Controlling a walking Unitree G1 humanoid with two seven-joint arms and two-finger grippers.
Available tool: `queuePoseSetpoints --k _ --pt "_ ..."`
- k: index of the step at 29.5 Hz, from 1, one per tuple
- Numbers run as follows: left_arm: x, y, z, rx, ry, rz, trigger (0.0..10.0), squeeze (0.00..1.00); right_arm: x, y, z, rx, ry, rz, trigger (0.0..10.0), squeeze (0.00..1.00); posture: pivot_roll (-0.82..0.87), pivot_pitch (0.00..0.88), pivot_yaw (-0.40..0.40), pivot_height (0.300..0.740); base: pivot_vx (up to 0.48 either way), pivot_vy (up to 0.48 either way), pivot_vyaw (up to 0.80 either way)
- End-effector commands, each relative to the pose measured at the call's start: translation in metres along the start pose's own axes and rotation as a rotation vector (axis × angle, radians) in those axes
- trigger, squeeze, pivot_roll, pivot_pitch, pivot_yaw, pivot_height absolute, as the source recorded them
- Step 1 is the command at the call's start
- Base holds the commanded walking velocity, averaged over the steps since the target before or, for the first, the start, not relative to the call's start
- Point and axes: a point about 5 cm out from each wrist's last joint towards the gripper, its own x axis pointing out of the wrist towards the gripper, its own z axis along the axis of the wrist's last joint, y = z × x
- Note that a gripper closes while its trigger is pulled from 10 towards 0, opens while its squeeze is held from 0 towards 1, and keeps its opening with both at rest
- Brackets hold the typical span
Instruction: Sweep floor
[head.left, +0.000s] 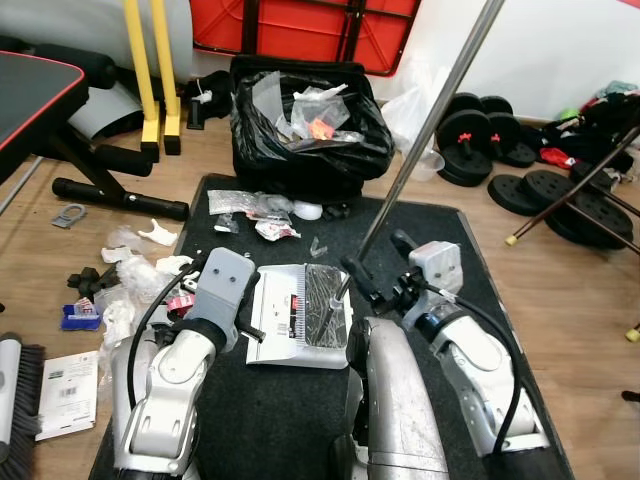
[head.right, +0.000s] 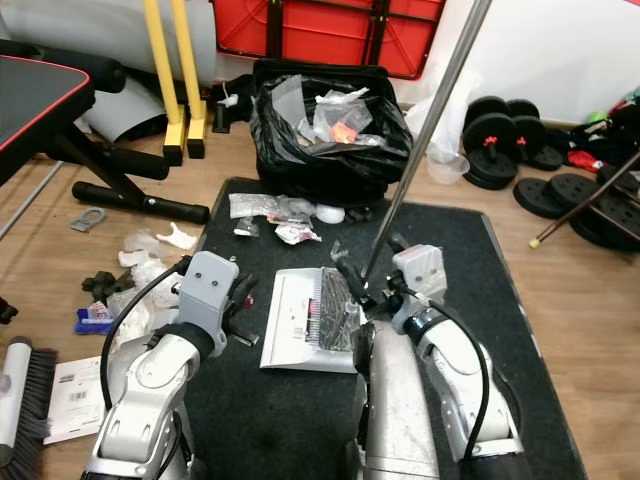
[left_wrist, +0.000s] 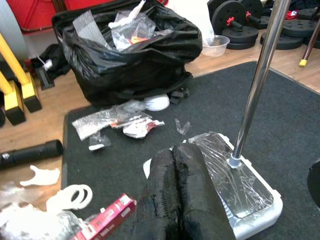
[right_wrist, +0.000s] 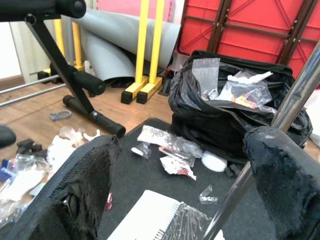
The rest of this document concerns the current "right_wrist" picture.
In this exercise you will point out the pink foam puzzle mat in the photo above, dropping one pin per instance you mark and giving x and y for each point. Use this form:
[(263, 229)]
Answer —
[(120, 8)]

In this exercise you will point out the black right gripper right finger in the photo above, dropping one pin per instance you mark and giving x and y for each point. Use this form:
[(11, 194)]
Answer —
[(282, 180)]

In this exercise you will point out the black floor mat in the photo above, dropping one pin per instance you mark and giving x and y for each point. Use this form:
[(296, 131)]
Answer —
[(140, 180)]

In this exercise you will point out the crumpled white paper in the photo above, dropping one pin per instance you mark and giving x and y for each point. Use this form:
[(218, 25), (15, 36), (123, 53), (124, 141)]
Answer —
[(250, 78)]

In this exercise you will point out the clear plastic bag white print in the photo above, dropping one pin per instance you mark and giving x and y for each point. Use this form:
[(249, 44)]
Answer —
[(155, 135)]

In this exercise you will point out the black plastic trash bag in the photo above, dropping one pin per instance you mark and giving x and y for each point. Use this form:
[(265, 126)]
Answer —
[(190, 95)]

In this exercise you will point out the small clear wrapper white piece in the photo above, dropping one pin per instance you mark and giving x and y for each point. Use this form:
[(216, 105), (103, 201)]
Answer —
[(137, 150)]

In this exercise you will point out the white round dome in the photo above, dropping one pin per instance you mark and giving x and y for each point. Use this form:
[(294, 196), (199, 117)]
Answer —
[(214, 162)]

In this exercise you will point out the small black foam blocks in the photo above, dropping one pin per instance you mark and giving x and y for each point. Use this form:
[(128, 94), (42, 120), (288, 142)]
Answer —
[(25, 146), (231, 171)]

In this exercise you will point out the small red pink card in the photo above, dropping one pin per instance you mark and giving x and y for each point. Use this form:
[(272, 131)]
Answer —
[(109, 202)]

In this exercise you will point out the small clear plastic scrap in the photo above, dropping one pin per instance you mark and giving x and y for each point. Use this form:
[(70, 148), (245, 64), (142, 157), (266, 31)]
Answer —
[(206, 196)]

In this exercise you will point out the black red-trimmed exercise bench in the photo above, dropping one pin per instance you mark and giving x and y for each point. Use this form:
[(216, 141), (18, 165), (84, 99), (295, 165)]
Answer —
[(60, 62)]

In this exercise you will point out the orange printed wrapper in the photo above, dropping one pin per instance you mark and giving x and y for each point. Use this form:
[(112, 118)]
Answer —
[(243, 102)]

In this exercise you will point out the thin silver metal rod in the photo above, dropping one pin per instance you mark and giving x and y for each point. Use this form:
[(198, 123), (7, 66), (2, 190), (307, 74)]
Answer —
[(25, 86), (25, 98)]

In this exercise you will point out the blue ridged plastic item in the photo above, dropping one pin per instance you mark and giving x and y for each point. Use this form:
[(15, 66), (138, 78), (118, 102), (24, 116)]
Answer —
[(6, 171)]

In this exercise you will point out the grey rolled vinyl mat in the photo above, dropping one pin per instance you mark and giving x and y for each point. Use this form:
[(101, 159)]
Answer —
[(117, 32)]

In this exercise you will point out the yellow tubular frame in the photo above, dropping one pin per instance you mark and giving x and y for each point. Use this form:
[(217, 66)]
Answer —
[(157, 37), (144, 37)]

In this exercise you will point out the clear plastic bag pile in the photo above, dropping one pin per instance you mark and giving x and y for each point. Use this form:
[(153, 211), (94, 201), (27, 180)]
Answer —
[(22, 180)]

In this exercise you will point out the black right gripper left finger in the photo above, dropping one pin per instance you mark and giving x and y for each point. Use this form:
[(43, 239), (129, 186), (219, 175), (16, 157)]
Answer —
[(82, 175)]

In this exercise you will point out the bubble wrap sheet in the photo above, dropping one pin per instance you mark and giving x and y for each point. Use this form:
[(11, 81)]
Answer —
[(206, 68)]

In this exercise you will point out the white plastic hook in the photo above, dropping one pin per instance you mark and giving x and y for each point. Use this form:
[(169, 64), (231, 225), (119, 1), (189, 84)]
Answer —
[(71, 135), (88, 137)]

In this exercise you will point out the red folding table brown frame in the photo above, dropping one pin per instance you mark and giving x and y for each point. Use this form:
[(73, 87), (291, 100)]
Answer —
[(245, 47)]

